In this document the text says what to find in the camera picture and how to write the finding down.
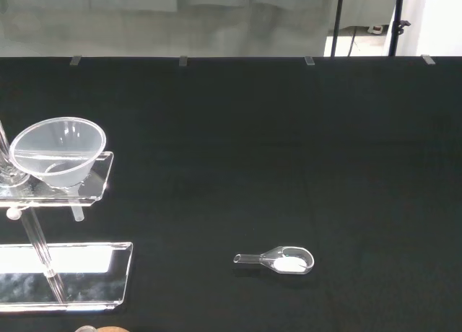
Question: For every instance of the thin black tripod pole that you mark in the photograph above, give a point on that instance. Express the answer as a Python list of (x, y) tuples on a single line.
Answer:
[(338, 18)]

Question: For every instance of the clear cloth clip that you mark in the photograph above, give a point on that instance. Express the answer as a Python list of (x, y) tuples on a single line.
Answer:
[(183, 60), (74, 60), (309, 60), (429, 59)]

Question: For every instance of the clear glass weighing funnel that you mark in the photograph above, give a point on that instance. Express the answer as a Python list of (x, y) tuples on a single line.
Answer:
[(288, 261)]

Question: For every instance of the black tripod pole with clamp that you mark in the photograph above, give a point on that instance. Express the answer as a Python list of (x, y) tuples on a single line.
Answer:
[(397, 7)]

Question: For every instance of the clear acrylic funnel stand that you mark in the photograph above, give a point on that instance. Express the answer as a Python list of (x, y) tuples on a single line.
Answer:
[(72, 278)]

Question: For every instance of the black bench cloth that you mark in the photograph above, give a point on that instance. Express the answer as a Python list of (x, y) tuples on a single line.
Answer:
[(252, 148)]

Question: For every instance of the small red and white device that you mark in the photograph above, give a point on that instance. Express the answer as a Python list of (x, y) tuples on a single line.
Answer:
[(375, 29)]

